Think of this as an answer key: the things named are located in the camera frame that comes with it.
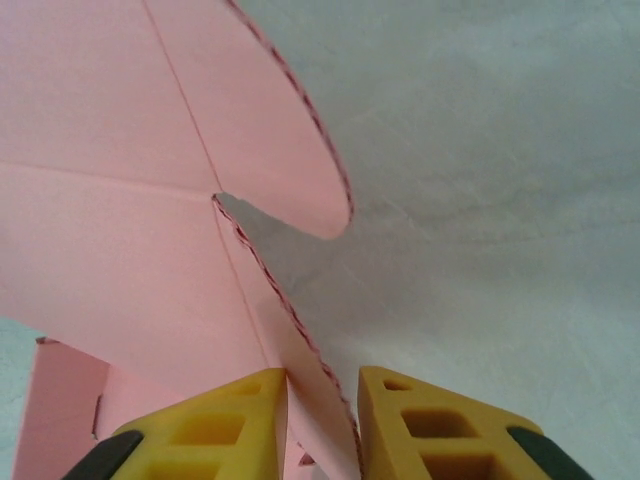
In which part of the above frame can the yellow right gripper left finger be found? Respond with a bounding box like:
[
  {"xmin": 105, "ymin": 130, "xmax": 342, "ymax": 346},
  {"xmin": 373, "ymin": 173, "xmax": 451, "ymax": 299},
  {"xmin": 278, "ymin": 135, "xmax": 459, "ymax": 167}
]
[{"xmin": 62, "ymin": 368, "xmax": 289, "ymax": 480}]

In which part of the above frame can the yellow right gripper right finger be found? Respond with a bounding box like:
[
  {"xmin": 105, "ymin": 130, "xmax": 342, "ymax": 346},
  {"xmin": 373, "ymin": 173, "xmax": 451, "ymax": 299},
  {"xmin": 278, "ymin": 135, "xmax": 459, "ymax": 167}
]
[{"xmin": 357, "ymin": 366, "xmax": 616, "ymax": 480}]

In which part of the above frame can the pink paper box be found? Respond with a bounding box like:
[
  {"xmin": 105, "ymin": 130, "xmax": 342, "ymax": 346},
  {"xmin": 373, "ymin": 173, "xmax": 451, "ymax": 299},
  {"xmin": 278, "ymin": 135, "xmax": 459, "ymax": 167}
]
[{"xmin": 0, "ymin": 0, "xmax": 361, "ymax": 480}]

